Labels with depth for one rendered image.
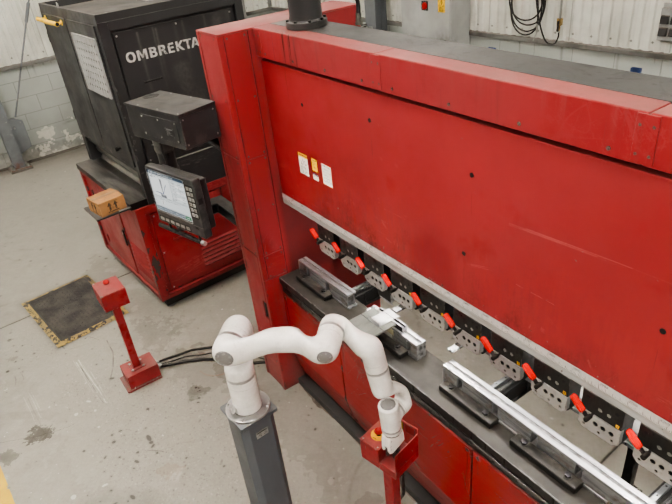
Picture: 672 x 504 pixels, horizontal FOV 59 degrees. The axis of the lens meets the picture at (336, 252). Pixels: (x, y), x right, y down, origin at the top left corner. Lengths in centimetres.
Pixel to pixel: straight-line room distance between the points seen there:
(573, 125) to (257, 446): 177
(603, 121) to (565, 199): 28
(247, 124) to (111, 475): 222
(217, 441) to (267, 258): 120
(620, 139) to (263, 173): 206
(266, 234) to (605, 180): 212
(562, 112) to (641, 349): 72
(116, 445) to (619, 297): 316
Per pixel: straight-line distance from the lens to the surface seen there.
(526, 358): 234
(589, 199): 183
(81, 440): 429
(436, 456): 298
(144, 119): 344
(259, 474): 279
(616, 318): 196
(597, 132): 174
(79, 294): 571
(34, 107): 929
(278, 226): 346
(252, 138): 321
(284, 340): 226
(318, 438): 379
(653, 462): 220
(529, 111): 185
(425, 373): 285
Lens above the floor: 283
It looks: 31 degrees down
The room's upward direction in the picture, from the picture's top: 6 degrees counter-clockwise
